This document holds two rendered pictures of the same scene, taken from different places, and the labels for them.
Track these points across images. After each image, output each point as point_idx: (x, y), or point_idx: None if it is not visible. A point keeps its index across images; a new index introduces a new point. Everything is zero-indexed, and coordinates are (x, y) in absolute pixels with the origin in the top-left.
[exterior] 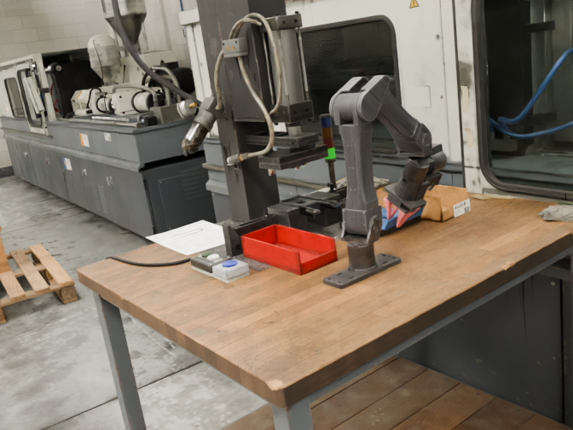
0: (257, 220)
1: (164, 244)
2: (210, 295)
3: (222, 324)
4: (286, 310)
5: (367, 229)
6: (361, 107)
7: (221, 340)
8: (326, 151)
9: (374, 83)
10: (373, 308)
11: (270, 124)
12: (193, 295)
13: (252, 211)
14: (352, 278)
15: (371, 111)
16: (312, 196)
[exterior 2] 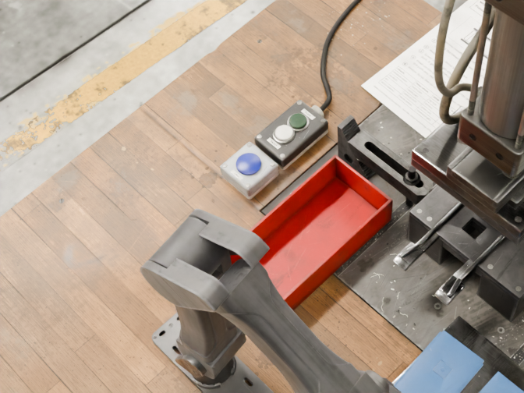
0: (401, 166)
1: (433, 33)
2: (181, 162)
3: (80, 200)
4: (101, 270)
5: (182, 354)
6: (140, 270)
7: (35, 208)
8: (514, 235)
9: (178, 281)
10: (72, 384)
11: (442, 100)
12: (186, 141)
13: None
14: (171, 352)
15: (165, 293)
16: (515, 244)
